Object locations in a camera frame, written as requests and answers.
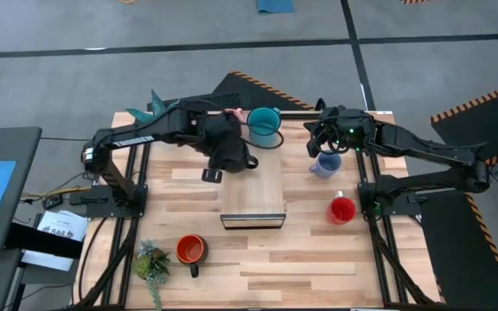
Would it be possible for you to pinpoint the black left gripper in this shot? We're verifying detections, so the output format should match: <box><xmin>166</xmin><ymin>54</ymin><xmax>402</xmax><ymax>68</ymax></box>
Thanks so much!
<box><xmin>201</xmin><ymin>112</ymin><xmax>250</xmax><ymax>185</ymax></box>

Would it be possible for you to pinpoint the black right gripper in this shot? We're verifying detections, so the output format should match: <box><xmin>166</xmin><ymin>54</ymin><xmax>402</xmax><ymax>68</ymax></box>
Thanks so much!
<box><xmin>303</xmin><ymin>105</ymin><xmax>369</xmax><ymax>159</ymax></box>

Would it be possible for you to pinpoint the lavender mug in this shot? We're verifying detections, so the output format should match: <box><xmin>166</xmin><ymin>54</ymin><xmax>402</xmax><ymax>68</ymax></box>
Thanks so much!
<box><xmin>309</xmin><ymin>151</ymin><xmax>343</xmax><ymax>180</ymax></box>

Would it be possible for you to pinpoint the teal mug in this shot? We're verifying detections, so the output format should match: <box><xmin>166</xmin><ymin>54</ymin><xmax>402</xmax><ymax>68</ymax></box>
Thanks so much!
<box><xmin>246</xmin><ymin>106</ymin><xmax>283</xmax><ymax>148</ymax></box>

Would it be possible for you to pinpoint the pink mug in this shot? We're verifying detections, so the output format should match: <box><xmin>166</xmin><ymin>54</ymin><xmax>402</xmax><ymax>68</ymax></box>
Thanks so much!
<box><xmin>224</xmin><ymin>107</ymin><xmax>246</xmax><ymax>125</ymax></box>

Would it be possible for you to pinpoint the black mug orange inside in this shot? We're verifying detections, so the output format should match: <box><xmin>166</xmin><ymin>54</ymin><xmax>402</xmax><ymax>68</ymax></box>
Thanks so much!
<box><xmin>176</xmin><ymin>234</ymin><xmax>210</xmax><ymax>278</ymax></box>

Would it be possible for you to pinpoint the black mat hazard stripe edge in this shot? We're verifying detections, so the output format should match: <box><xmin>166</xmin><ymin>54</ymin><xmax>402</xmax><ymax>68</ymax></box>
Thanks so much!
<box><xmin>147</xmin><ymin>71</ymin><xmax>315</xmax><ymax>112</ymax></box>
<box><xmin>430</xmin><ymin>79</ymin><xmax>498</xmax><ymax>175</ymax></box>
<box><xmin>419</xmin><ymin>189</ymin><xmax>498</xmax><ymax>311</ymax></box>

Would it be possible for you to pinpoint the red mug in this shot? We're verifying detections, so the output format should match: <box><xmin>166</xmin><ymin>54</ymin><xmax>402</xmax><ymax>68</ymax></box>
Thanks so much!
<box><xmin>326</xmin><ymin>189</ymin><xmax>357</xmax><ymax>225</ymax></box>

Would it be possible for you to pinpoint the leafy plant in white pot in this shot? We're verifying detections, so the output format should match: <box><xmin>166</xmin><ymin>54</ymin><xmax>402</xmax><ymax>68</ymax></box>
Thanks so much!
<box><xmin>125</xmin><ymin>89</ymin><xmax>181</xmax><ymax>124</ymax></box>

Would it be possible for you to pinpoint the small succulent plant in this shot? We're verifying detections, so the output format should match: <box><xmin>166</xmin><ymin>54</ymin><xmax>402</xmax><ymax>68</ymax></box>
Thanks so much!
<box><xmin>131</xmin><ymin>239</ymin><xmax>172</xmax><ymax>311</ymax></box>

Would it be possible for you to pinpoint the black power box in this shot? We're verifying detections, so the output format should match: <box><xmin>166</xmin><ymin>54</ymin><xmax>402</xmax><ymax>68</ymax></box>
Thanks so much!
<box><xmin>67</xmin><ymin>189</ymin><xmax>110</xmax><ymax>206</ymax></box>

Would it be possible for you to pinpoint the blue floor mat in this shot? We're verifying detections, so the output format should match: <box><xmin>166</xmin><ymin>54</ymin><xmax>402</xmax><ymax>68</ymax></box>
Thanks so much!
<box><xmin>256</xmin><ymin>0</ymin><xmax>296</xmax><ymax>14</ymax></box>

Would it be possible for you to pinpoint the printed paper sheet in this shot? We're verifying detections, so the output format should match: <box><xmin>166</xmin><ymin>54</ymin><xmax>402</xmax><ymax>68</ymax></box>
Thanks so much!
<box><xmin>36</xmin><ymin>210</ymin><xmax>90</xmax><ymax>243</ymax></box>

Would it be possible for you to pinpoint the small black device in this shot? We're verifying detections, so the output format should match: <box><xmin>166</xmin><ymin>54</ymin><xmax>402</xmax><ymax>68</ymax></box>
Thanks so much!
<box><xmin>41</xmin><ymin>194</ymin><xmax>64</xmax><ymax>211</ymax></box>

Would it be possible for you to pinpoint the white paper sheet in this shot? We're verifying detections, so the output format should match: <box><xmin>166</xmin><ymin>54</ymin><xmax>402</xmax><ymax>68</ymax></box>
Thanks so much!
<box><xmin>20</xmin><ymin>249</ymin><xmax>75</xmax><ymax>272</ymax></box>

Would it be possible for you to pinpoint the grey side desk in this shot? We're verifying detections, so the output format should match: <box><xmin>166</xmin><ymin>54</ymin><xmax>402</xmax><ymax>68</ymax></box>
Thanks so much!
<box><xmin>0</xmin><ymin>126</ymin><xmax>43</xmax><ymax>257</ymax></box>

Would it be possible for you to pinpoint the black aluminium table frame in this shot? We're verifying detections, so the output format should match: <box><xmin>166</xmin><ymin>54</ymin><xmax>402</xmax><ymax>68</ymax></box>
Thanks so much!
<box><xmin>73</xmin><ymin>110</ymin><xmax>444</xmax><ymax>311</ymax></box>

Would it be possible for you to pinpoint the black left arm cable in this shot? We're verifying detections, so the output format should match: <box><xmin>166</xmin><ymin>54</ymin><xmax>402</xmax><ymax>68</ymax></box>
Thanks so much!
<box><xmin>239</xmin><ymin>123</ymin><xmax>284</xmax><ymax>150</ymax></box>

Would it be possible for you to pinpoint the wooden shelf black metal frame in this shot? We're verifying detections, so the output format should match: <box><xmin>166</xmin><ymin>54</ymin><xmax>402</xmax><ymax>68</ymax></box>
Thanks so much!
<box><xmin>220</xmin><ymin>111</ymin><xmax>288</xmax><ymax>230</ymax></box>

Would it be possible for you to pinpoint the yellow cable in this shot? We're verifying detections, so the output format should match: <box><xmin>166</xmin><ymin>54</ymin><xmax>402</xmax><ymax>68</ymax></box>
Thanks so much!
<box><xmin>22</xmin><ymin>186</ymin><xmax>93</xmax><ymax>200</ymax></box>

